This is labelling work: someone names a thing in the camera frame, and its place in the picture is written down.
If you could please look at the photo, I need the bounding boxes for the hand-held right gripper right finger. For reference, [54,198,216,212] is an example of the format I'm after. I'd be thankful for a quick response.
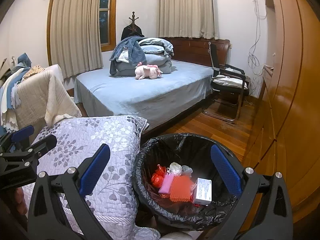
[210,144,293,240]

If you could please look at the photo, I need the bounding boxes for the fuzzy blue-grey robe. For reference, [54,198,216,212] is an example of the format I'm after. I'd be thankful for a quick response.
[109,36,146,76]

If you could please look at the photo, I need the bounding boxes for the wooden coat rack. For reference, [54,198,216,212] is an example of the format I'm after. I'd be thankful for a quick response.
[128,11,140,34]

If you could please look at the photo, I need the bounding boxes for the blue white scalloped blanket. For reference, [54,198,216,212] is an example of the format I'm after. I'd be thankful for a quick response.
[0,52,33,133]

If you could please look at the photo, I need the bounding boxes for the wooden wardrobe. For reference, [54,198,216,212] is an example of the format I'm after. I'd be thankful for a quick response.
[244,0,320,227]

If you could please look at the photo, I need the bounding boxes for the black metal chair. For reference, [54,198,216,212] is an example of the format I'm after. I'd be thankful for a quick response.
[201,42,251,122]

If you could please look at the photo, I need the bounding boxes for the hanging wall cables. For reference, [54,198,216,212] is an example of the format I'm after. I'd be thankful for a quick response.
[247,0,267,76]

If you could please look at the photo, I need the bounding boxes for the grey chair cushion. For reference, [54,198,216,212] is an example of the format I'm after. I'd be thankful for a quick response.
[212,75,250,90]

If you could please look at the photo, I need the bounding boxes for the bed with blue sheet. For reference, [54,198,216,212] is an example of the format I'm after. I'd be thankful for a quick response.
[74,60,215,133]

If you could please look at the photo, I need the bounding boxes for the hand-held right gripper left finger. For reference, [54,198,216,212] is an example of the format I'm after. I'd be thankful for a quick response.
[27,144,111,240]

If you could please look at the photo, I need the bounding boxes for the folded light blue bedding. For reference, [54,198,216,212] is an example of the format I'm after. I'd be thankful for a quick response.
[139,37,174,67]

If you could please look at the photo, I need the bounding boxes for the beige curtain above headboard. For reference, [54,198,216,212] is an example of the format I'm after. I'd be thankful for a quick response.
[158,0,220,40]

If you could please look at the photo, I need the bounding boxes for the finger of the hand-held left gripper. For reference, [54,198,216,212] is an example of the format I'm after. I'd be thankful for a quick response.
[23,134,57,161]
[0,125,35,153]

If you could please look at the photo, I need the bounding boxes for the dark wooden headboard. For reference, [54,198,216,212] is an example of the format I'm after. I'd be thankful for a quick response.
[160,37,231,68]

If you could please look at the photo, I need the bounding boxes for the purple floral quilt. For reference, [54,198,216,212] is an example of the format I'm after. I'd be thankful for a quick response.
[21,115,150,240]

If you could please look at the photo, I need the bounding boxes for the grey cloth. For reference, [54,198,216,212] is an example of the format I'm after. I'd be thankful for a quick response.
[181,165,194,179]

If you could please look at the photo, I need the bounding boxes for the wooden framed window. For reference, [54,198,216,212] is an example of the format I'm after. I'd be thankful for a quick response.
[99,0,117,53]

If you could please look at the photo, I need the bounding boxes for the dark grey folded blanket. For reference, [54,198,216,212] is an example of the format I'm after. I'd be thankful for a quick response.
[115,59,173,77]

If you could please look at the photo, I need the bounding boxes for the pink paper bag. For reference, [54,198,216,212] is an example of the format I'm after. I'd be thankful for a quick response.
[158,171,174,194]

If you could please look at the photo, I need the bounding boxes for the white tissue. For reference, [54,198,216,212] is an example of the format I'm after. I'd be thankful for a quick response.
[169,162,184,177]

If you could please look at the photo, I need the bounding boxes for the tan cloth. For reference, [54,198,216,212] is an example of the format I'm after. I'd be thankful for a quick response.
[24,65,46,78]

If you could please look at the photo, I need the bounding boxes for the beige curtain beside window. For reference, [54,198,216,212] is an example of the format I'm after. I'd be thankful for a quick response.
[49,0,104,79]

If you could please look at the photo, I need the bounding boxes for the dark coat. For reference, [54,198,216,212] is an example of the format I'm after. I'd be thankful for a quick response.
[121,26,145,41]

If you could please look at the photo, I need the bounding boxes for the orange foam net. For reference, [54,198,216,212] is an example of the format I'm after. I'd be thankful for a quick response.
[169,175,197,202]

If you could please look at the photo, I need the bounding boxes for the beige quilt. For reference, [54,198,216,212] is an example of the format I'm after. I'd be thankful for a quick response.
[14,64,83,140]

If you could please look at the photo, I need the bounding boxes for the pink plush toy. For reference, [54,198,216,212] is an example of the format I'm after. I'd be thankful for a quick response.
[135,64,164,80]

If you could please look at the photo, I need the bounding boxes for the trash bin with black bag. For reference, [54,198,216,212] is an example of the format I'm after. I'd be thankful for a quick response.
[132,133,247,232]

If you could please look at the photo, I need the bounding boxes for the white cardboard box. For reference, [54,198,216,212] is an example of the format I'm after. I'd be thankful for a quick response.
[192,177,213,205]

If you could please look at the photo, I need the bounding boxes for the red plastic bag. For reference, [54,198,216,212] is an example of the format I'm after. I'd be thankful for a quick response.
[151,164,167,188]

